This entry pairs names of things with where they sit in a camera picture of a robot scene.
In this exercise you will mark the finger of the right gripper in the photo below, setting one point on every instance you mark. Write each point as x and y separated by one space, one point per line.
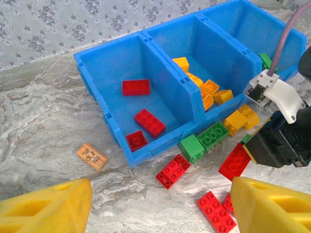
264 145

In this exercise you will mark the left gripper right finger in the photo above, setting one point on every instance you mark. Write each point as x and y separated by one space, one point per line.
272 208

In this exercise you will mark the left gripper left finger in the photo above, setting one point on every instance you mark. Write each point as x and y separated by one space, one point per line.
48 208

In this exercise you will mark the small red lego brick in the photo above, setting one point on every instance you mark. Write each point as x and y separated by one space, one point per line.
227 204
136 141

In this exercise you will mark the long red lego brick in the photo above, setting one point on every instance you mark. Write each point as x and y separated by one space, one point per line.
216 212

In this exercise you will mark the orange lego brick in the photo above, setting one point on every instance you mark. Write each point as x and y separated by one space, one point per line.
181 64
210 87
234 122
207 101
223 97

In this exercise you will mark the yellow lego brick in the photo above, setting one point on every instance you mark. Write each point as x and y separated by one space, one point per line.
194 78
249 115

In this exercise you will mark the small green lego brick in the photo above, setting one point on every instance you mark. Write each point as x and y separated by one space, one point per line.
246 138

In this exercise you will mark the flat green lego brick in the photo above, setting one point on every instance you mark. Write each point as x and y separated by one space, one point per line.
212 136

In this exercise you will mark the printed flat tile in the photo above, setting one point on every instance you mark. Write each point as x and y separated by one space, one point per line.
91 157

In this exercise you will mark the tall green lego brick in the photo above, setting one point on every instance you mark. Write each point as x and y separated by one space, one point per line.
190 148

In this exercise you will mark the blue plastic bin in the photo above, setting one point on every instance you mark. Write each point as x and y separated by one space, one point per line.
109 68
213 48
255 26

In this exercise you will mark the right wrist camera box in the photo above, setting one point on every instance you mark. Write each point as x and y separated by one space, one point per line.
279 94

